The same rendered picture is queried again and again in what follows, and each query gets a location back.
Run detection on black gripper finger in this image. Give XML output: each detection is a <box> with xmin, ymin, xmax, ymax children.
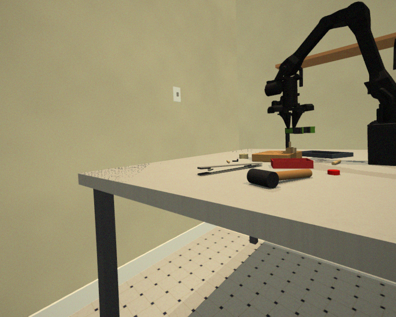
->
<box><xmin>291</xmin><ymin>111</ymin><xmax>304</xmax><ymax>128</ymax></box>
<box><xmin>278</xmin><ymin>112</ymin><xmax>291</xmax><ymax>129</ymax></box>

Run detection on black-headed mallet with wooden handle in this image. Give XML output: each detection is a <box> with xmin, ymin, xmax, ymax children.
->
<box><xmin>247</xmin><ymin>168</ymin><xmax>312</xmax><ymax>188</ymax></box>

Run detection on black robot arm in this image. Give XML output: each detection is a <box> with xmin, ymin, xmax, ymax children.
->
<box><xmin>265</xmin><ymin>1</ymin><xmax>396</xmax><ymax>123</ymax></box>

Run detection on red short cylinder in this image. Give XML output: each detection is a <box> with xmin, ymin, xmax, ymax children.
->
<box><xmin>328</xmin><ymin>169</ymin><xmax>340</xmax><ymax>175</ymax></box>

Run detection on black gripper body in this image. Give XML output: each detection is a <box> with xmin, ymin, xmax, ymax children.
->
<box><xmin>268</xmin><ymin>91</ymin><xmax>314</xmax><ymax>113</ymax></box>

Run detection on red shallow tray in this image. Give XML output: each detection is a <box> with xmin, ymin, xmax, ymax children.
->
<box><xmin>271</xmin><ymin>158</ymin><xmax>313</xmax><ymax>169</ymax></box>

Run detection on light wooden board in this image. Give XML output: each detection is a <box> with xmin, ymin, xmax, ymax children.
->
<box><xmin>252</xmin><ymin>151</ymin><xmax>302</xmax><ymax>162</ymax></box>

